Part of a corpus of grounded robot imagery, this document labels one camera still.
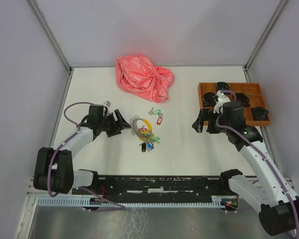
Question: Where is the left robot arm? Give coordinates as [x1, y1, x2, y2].
[33, 102, 131, 197]

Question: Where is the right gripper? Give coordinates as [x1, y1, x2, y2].
[191, 108, 231, 134]

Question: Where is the black coiled item right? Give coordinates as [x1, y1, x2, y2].
[251, 107, 269, 121]

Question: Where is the crumpled pink plastic bag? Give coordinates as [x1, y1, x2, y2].
[115, 54, 175, 103]

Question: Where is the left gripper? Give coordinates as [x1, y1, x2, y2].
[99, 110, 131, 138]

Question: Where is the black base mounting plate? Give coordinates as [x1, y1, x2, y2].
[85, 175, 236, 204]

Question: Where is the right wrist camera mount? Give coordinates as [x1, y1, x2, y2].
[213, 91, 231, 114]

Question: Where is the black coiled item top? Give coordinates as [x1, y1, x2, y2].
[215, 82, 230, 92]

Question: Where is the key with red tag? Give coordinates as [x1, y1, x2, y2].
[156, 113, 163, 125]

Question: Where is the black coiled item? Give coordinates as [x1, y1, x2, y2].
[251, 107, 269, 121]
[215, 82, 230, 92]
[234, 93, 251, 108]
[202, 92, 216, 107]

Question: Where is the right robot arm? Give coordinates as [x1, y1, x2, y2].
[192, 102, 299, 239]

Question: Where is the wooden compartment tray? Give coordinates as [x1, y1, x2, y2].
[192, 82, 271, 133]

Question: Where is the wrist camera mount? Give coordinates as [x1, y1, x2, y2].
[102, 101, 111, 108]
[213, 91, 231, 114]

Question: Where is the key organiser ring with keys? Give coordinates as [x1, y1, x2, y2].
[129, 115, 161, 153]

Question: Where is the black coiled item middle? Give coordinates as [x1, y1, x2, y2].
[234, 93, 251, 108]

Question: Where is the black coiled item left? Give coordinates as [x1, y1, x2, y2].
[202, 92, 216, 107]

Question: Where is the key with green tag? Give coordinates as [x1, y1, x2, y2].
[148, 108, 161, 115]

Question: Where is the white slotted cable duct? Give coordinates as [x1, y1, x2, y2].
[36, 196, 227, 207]

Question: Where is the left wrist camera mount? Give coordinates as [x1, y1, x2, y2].
[102, 101, 111, 108]

